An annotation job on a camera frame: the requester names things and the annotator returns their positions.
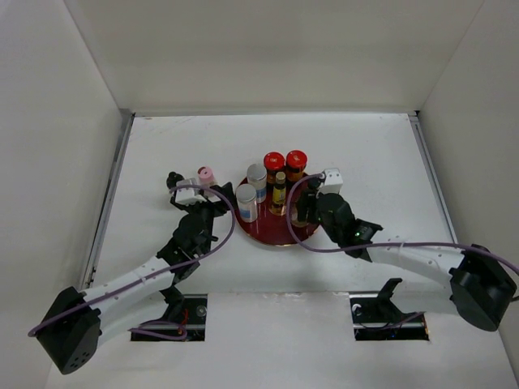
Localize tall yellow label bottle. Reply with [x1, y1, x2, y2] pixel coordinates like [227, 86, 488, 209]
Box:
[270, 172, 286, 216]

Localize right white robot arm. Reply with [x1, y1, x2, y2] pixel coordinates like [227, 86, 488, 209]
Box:
[295, 190, 518, 331]

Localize silver lid spice jar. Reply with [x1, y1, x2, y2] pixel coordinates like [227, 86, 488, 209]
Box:
[235, 184, 257, 223]

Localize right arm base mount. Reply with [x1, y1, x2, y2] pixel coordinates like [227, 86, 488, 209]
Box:
[350, 278, 429, 341]

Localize black cap brown spice bottle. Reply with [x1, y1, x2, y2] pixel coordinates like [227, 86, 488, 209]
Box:
[290, 209, 309, 228]

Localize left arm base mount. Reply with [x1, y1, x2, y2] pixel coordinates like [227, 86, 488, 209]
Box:
[130, 289, 208, 343]

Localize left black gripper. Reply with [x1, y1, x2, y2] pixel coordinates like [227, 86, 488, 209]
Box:
[172, 182, 235, 254]

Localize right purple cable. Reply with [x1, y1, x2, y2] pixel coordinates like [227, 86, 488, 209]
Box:
[285, 173, 519, 329]

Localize small black lid spice jar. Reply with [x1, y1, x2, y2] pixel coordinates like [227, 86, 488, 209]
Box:
[307, 177, 321, 192]

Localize black cap white powder bottle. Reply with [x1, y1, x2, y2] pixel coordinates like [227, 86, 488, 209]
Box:
[166, 171, 184, 190]

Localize red lid sauce jar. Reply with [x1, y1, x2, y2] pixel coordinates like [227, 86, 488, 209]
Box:
[264, 152, 285, 186]
[285, 150, 307, 184]

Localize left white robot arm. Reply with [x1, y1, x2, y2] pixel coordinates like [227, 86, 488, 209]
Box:
[29, 181, 236, 375]

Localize pink lid spice bottle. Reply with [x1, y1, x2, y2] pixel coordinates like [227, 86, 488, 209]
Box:
[197, 166, 217, 187]

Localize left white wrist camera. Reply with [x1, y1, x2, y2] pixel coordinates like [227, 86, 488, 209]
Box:
[169, 177, 206, 206]

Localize silver lid blue label jar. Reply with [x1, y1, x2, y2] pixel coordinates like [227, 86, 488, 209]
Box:
[247, 164, 267, 203]

